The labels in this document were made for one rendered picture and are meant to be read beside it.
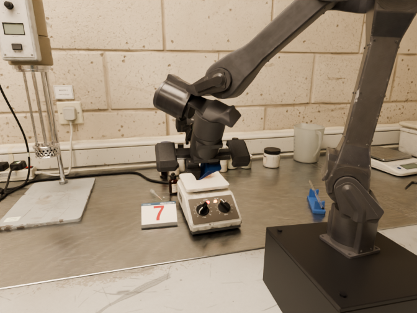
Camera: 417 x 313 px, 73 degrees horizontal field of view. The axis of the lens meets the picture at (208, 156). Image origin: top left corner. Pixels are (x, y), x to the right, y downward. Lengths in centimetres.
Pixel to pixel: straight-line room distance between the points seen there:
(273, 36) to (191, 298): 45
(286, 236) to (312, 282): 10
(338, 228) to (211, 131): 25
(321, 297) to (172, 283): 28
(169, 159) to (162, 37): 74
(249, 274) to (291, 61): 99
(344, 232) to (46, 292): 52
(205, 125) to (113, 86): 76
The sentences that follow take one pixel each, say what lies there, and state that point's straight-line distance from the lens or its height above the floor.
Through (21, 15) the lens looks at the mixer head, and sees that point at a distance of 84.
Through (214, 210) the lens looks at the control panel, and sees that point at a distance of 71.
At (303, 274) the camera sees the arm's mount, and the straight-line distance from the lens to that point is 44.
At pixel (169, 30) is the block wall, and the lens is 119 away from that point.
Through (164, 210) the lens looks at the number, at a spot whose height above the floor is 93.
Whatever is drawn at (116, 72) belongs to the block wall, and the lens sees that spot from 118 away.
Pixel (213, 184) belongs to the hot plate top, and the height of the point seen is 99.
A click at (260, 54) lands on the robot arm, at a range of 45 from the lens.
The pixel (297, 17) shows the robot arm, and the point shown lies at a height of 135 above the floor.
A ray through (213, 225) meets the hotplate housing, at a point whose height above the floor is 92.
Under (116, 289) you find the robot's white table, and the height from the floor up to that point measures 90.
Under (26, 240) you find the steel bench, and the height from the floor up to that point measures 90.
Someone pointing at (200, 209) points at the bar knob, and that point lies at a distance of 69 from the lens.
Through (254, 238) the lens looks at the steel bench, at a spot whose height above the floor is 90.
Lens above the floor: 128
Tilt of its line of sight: 17 degrees down
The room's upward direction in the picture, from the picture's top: straight up
